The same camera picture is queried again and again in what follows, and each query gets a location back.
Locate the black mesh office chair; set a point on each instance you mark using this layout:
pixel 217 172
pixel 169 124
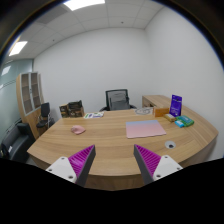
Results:
pixel 117 99

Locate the clear plastic bag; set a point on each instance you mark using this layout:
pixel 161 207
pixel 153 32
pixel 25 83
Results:
pixel 144 111

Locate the small black chair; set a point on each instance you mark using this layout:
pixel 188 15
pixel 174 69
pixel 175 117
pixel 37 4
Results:
pixel 45 118

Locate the pink computer mouse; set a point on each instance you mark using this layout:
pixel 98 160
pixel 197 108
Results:
pixel 77 129

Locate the orange wooden box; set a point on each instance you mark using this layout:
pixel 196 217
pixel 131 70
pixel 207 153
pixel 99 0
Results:
pixel 160 112

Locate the purple standing sign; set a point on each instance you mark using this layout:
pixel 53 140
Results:
pixel 176 105

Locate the blue white small box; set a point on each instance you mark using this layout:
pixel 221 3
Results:
pixel 179 123

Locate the wooden side cabinet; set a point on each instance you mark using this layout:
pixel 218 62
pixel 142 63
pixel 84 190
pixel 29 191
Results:
pixel 159 101

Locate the wooden office desk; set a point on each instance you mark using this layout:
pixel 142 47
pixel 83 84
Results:
pixel 114 166

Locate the green box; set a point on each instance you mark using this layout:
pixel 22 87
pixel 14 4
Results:
pixel 185 120

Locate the yellow small box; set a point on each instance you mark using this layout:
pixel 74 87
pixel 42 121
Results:
pixel 170 117

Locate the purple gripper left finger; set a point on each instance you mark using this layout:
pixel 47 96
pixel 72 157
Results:
pixel 76 167

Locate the wooden bookshelf cabinet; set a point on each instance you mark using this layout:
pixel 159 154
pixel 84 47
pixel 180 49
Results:
pixel 30 99

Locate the black leather sofa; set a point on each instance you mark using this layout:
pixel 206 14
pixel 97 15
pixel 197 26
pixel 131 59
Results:
pixel 16 143

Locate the dark cardboard boxes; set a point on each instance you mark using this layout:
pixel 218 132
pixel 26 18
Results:
pixel 72 109

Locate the pink blue mouse pad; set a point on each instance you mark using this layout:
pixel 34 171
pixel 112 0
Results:
pixel 141 129

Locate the white papers on desk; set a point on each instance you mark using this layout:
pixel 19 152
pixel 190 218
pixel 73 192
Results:
pixel 94 115

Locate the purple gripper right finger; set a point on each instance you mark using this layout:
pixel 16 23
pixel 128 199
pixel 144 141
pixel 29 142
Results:
pixel 152 166

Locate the silver cable grommet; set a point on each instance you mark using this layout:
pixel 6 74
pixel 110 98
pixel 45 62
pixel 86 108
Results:
pixel 170 144

